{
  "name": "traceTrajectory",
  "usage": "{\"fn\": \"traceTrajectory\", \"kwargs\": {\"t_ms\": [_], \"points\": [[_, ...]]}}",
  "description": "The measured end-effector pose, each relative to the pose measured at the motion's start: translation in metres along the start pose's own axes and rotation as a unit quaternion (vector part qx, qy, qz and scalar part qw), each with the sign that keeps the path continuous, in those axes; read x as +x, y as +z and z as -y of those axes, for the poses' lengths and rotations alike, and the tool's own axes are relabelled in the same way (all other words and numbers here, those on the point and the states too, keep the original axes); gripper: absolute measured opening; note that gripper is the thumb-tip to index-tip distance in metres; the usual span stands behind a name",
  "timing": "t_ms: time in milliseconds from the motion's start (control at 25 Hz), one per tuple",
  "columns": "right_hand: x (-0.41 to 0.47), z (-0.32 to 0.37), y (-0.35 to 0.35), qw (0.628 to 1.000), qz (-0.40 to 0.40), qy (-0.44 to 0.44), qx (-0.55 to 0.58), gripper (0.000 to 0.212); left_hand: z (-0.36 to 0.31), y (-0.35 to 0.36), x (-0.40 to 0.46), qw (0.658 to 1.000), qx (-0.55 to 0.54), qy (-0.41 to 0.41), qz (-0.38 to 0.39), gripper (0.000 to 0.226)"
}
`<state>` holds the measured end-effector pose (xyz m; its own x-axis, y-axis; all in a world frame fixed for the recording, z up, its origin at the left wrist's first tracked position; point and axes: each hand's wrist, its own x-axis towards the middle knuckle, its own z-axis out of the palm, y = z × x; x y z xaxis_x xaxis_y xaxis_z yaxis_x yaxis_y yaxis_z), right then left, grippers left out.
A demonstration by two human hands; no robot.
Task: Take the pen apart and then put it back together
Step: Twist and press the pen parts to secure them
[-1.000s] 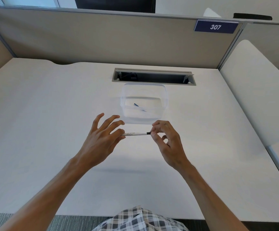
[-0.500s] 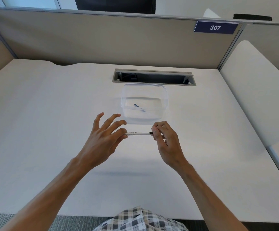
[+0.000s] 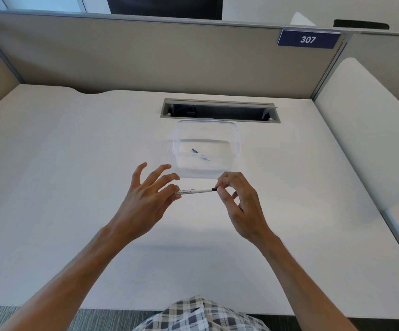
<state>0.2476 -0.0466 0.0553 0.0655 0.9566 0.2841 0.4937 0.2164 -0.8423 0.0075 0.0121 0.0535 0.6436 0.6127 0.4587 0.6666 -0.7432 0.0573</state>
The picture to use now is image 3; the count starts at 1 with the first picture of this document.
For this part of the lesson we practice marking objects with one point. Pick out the black chair back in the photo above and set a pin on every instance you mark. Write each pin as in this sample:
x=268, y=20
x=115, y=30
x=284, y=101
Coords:
x=361, y=24

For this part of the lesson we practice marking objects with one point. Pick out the beige neighbouring partition panel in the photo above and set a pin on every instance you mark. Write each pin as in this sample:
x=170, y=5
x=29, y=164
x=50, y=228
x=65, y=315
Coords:
x=385, y=65

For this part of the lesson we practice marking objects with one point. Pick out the person's left forearm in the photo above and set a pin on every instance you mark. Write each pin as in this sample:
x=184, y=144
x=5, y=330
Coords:
x=61, y=289

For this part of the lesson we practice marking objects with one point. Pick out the blue number sign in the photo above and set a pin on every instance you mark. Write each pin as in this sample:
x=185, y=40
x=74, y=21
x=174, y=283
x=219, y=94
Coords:
x=308, y=39

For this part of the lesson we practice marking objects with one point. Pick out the plaid shorts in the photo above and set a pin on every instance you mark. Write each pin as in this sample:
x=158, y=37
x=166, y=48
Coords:
x=199, y=317

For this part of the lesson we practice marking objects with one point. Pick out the old pen refill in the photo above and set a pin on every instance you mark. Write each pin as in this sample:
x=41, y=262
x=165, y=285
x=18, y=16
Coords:
x=195, y=150

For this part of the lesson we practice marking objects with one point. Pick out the person's left hand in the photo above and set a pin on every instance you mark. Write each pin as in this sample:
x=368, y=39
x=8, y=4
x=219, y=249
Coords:
x=142, y=210

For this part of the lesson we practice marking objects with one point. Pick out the white rounded side divider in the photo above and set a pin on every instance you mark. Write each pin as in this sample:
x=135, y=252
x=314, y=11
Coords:
x=361, y=127

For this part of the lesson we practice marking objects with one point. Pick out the white pen with black cap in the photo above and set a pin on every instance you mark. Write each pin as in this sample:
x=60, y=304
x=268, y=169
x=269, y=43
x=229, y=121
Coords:
x=196, y=191

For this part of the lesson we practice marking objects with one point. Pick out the person's right hand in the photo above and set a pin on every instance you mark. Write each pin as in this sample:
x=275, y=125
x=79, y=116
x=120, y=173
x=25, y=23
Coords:
x=247, y=213

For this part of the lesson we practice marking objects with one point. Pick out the person's right forearm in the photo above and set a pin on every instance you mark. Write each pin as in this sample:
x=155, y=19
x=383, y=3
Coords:
x=302, y=289

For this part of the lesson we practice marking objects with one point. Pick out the white divider tip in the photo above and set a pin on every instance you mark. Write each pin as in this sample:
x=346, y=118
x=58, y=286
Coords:
x=302, y=20

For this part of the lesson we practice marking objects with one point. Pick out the glass door with metal frame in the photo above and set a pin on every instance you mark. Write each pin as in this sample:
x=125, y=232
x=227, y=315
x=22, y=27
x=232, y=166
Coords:
x=37, y=2

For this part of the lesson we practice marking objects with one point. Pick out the black monitor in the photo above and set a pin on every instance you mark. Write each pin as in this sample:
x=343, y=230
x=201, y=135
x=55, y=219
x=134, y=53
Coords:
x=165, y=6

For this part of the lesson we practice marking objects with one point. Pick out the clear plastic container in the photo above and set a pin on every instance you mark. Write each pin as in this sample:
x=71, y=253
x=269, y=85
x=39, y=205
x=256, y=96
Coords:
x=216, y=162

